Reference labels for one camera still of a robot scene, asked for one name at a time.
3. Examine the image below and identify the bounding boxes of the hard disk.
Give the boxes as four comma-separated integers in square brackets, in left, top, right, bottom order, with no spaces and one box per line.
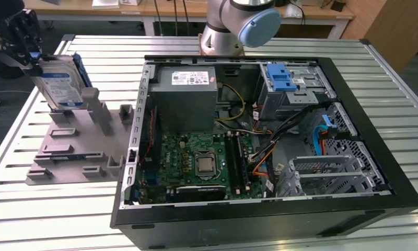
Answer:
[30,52,93,113]

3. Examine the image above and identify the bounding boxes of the metal disk bay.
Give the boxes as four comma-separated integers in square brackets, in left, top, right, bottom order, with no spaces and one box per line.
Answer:
[288,155,384,197]

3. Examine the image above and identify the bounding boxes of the wooden desk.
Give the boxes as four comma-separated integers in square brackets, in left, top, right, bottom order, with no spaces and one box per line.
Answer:
[24,0,357,40]

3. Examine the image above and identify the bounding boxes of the grey parts rack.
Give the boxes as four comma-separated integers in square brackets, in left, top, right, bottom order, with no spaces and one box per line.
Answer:
[24,87,137,186]

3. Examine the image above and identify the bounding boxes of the blue green RAM stick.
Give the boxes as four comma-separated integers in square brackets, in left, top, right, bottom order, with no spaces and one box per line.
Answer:
[52,155,87,162]

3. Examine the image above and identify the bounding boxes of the grey power supply unit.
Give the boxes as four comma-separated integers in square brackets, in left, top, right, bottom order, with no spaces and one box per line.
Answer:
[149,65,220,134]

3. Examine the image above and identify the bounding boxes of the green motherboard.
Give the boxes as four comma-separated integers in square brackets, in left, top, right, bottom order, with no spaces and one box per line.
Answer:
[139,132,265,203]

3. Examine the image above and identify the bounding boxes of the CPU socket with metal cover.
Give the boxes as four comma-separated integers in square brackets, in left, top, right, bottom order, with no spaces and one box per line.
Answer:
[193,151,220,181]

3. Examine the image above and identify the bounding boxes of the silver CPU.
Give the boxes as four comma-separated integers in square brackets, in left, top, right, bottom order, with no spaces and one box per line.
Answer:
[197,156,216,176]

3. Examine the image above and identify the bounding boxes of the blue plastic drive latch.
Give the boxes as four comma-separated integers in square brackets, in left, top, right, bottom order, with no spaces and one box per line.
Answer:
[267,63,297,92]

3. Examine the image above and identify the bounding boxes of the black RAM slot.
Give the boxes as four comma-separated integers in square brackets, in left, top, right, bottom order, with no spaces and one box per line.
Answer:
[227,132,241,193]

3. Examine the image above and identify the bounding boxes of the black graphics card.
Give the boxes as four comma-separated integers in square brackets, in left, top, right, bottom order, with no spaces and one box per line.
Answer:
[167,185,228,202]

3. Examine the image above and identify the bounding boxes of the black RAM stick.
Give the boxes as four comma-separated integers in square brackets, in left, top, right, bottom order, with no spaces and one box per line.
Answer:
[236,132,251,189]

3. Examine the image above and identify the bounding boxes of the metal drive cage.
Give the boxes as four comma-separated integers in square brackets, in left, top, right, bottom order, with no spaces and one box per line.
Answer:
[257,62,337,122]

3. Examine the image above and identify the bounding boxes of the black PC case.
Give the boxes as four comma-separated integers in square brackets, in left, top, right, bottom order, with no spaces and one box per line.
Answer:
[111,54,418,250]

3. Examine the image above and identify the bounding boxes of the yellow wire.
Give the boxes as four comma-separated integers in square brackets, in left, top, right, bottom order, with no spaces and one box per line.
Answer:
[216,83,247,122]

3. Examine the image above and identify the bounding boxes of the orange wire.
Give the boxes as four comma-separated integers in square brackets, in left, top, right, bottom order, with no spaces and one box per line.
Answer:
[252,158,272,179]

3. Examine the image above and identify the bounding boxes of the blue data wire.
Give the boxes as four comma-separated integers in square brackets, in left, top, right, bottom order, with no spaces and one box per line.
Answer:
[313,115,339,157]

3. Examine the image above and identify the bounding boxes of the red power wire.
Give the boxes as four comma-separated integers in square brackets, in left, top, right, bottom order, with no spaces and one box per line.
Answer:
[320,130,331,157]

